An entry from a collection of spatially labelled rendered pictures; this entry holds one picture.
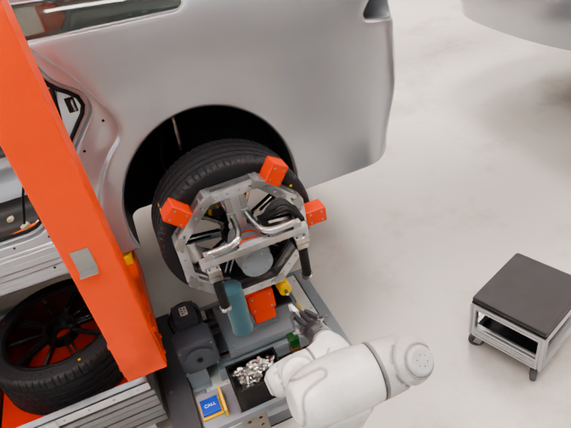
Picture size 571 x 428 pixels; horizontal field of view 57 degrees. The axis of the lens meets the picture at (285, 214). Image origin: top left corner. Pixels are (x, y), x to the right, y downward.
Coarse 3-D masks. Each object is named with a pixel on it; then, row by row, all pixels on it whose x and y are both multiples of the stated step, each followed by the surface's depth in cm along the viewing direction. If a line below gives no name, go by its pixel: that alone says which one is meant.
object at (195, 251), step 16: (224, 208) 213; (256, 208) 219; (224, 224) 217; (272, 224) 246; (192, 240) 216; (224, 240) 222; (288, 240) 232; (192, 256) 227; (224, 272) 230; (240, 272) 235
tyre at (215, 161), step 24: (216, 144) 216; (240, 144) 216; (192, 168) 205; (216, 168) 201; (240, 168) 204; (288, 168) 218; (168, 192) 207; (192, 192) 202; (168, 240) 209; (168, 264) 215
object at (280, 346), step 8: (208, 320) 278; (216, 320) 278; (216, 328) 271; (216, 336) 269; (216, 344) 265; (224, 344) 264; (272, 344) 259; (280, 344) 259; (304, 344) 261; (224, 352) 255; (248, 352) 257; (256, 352) 257; (280, 352) 258; (288, 352) 260; (224, 360) 254; (232, 360) 255; (224, 368) 250; (224, 376) 252
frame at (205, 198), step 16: (256, 176) 201; (208, 192) 197; (224, 192) 197; (240, 192) 200; (272, 192) 205; (288, 192) 208; (192, 208) 200; (304, 208) 215; (192, 224) 199; (176, 240) 201; (288, 256) 227; (192, 272) 211; (272, 272) 231; (208, 288) 218; (256, 288) 228
